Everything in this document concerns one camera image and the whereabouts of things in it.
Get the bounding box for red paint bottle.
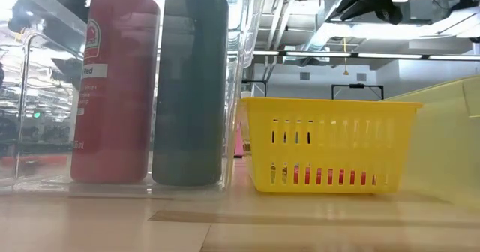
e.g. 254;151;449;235
70;0;161;185

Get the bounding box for red-handled scissors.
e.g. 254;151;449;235
269;163;378;187

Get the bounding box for silver ventilation duct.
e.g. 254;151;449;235
299;0;353;56

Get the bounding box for clear plastic bin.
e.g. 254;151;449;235
0;0;271;200

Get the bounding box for dark blue paint bottle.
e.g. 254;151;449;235
151;0;230;188

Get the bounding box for large translucent yellow bin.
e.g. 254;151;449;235
384;74;480;212

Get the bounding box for black ceiling fixture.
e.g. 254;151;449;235
7;0;31;32

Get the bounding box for small yellow slotted basket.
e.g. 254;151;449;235
239;97;424;194

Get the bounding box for narrow black frame stand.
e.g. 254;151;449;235
241;78;269;99

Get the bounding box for wide black frame stand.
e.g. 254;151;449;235
331;82;385;102

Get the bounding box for orange hanging cord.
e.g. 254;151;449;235
341;36;350;76

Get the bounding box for long ceiling light bar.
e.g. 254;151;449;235
228;49;480;61

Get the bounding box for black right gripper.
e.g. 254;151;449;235
329;0;404;26

